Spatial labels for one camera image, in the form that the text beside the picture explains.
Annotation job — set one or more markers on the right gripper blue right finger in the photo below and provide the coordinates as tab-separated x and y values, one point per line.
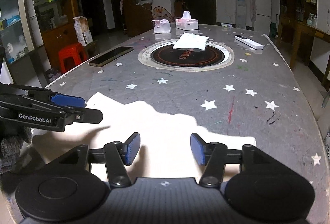
203	151

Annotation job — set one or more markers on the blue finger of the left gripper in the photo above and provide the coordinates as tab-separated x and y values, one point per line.
84	115
68	100

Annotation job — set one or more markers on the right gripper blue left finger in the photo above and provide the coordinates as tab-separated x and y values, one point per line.
127	151

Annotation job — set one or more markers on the cream white garment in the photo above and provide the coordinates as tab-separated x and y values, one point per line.
165	138

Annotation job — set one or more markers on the red plastic stool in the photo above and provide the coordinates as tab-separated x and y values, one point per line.
71	56

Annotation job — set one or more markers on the black smartphone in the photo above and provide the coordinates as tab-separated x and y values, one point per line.
110	56

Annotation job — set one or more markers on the white paper bag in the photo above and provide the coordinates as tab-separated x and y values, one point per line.
82	30

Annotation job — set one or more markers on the round black induction cooktop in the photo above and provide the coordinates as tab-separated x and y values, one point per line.
162	55

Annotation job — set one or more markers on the glass front bookcase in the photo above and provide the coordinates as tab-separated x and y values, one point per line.
32	34

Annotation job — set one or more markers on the white tissue pack on cooktop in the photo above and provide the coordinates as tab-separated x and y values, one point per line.
191	41

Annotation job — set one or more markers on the small pink white tissue box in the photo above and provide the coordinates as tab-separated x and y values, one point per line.
161	26

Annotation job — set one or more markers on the white remote control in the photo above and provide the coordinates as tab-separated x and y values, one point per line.
249	42

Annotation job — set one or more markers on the pink tissue box with tissue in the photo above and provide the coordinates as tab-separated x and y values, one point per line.
186	22

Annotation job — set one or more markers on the water dispenser with blue bottle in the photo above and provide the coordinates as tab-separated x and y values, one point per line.
241	14

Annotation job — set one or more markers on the dark wooden side table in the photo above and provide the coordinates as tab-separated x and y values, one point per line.
300	30

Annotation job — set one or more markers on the white refrigerator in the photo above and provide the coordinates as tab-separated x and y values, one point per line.
262	16

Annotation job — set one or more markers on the glass jar on side table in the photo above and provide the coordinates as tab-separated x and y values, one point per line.
311	21

